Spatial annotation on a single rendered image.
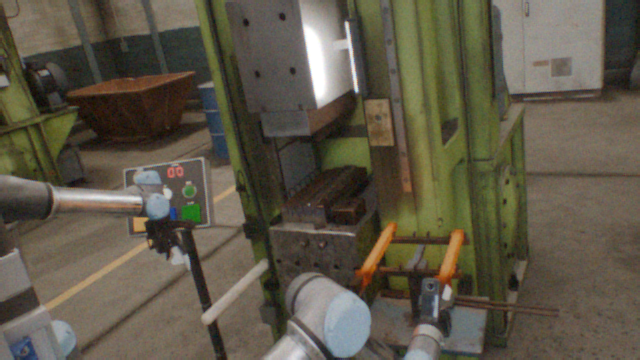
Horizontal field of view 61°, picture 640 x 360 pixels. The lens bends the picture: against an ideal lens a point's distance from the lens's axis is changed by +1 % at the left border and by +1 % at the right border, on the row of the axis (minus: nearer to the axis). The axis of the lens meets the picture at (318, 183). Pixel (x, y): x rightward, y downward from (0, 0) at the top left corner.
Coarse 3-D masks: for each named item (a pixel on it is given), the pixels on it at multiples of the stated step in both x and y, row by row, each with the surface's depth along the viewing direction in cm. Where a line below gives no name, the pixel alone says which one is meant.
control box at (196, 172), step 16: (192, 160) 217; (128, 176) 220; (160, 176) 218; (176, 176) 217; (192, 176) 216; (208, 176) 220; (176, 192) 216; (208, 192) 217; (176, 208) 215; (208, 208) 214; (128, 224) 216; (208, 224) 212
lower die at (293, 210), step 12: (336, 168) 241; (360, 168) 235; (324, 180) 229; (348, 180) 224; (300, 192) 223; (312, 192) 216; (324, 192) 213; (336, 192) 213; (288, 204) 213; (300, 204) 207; (312, 204) 204; (324, 204) 203; (288, 216) 212; (300, 216) 209; (312, 216) 206; (324, 216) 204
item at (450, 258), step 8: (456, 232) 178; (456, 240) 173; (448, 248) 169; (456, 248) 168; (448, 256) 164; (456, 256) 166; (448, 264) 160; (440, 272) 156; (448, 272) 156; (440, 280) 152; (448, 280) 152; (440, 288) 148; (440, 296) 144
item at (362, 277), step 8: (392, 224) 192; (384, 232) 187; (384, 240) 181; (376, 248) 177; (384, 248) 179; (376, 256) 172; (368, 264) 168; (360, 272) 162; (368, 272) 162; (352, 280) 158; (360, 280) 158; (368, 280) 163; (352, 288) 156; (360, 288) 159; (360, 296) 157
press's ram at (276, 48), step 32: (256, 0) 182; (288, 0) 176; (320, 0) 187; (256, 32) 186; (288, 32) 181; (320, 32) 187; (256, 64) 191; (288, 64) 185; (320, 64) 188; (352, 64) 210; (256, 96) 197; (288, 96) 190; (320, 96) 188
